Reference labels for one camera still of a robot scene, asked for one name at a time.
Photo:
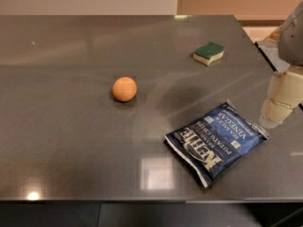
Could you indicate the green yellow sponge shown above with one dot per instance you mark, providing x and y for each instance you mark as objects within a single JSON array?
[{"x": 208, "y": 53}]

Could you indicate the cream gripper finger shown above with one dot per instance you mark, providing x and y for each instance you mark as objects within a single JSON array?
[{"x": 285, "y": 93}]

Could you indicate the blue kettle chip bag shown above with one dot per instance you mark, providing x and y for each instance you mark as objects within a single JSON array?
[{"x": 213, "y": 142}]

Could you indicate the orange fruit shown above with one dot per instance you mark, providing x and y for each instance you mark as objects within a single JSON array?
[{"x": 124, "y": 89}]

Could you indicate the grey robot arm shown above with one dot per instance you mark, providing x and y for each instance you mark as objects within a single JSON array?
[{"x": 289, "y": 39}]

